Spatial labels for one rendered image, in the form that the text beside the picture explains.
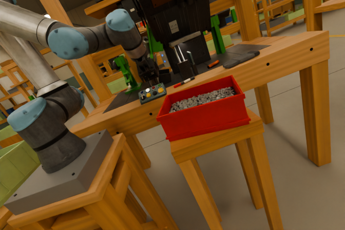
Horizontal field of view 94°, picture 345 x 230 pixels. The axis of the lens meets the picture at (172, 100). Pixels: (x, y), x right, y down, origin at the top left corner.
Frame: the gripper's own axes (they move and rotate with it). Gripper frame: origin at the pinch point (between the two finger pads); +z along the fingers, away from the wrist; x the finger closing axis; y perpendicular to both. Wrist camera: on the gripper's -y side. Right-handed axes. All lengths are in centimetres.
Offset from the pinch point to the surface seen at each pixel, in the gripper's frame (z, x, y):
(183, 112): -7.7, 7.7, 26.8
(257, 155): 12, 28, 45
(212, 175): 97, 9, 36
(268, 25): 296, 324, -311
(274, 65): 16, 60, 8
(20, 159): 6, -81, 9
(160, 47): 5.4, 8.2, -29.3
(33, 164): 13, -81, 10
